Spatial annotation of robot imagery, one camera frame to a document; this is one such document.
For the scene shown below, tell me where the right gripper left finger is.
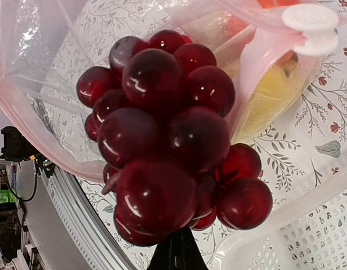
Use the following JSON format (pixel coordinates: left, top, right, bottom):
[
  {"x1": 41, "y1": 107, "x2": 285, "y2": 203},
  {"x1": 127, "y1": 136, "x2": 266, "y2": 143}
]
[{"x1": 147, "y1": 233, "x2": 179, "y2": 270}]

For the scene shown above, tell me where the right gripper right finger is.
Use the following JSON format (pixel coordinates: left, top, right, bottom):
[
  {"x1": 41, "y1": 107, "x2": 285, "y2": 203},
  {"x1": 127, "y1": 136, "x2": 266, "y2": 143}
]
[{"x1": 177, "y1": 227, "x2": 208, "y2": 270}]

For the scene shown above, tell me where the dark red grapes bunch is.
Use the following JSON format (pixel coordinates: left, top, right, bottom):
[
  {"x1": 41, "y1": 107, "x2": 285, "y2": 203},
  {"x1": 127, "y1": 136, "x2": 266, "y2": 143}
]
[{"x1": 76, "y1": 30, "x2": 273, "y2": 246}]

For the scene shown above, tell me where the yellow lemon back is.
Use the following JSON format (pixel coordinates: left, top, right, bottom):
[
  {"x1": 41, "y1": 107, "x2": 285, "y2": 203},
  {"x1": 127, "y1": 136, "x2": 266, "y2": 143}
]
[{"x1": 231, "y1": 60, "x2": 301, "y2": 144}]

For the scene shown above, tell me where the orange mandarin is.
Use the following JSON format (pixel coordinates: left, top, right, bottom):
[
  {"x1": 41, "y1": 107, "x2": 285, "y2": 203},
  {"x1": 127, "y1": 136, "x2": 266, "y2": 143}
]
[{"x1": 223, "y1": 0, "x2": 301, "y2": 65}]

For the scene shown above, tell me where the clear zip top bag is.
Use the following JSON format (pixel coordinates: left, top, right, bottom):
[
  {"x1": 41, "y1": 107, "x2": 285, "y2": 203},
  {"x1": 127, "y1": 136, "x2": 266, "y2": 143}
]
[{"x1": 0, "y1": 1, "x2": 342, "y2": 183}]

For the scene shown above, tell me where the white plastic basket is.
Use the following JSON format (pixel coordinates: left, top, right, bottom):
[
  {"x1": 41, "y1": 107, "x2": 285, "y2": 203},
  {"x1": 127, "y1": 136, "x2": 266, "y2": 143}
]
[{"x1": 212, "y1": 189, "x2": 347, "y2": 269}]

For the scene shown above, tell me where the floral tablecloth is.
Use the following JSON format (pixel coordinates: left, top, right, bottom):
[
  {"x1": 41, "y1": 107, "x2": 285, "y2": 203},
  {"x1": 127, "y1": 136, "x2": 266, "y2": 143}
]
[{"x1": 72, "y1": 0, "x2": 347, "y2": 270}]

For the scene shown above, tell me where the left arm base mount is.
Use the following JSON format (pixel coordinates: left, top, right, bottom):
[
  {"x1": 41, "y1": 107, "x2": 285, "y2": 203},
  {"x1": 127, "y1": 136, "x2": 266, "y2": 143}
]
[{"x1": 0, "y1": 126, "x2": 56, "y2": 178}]

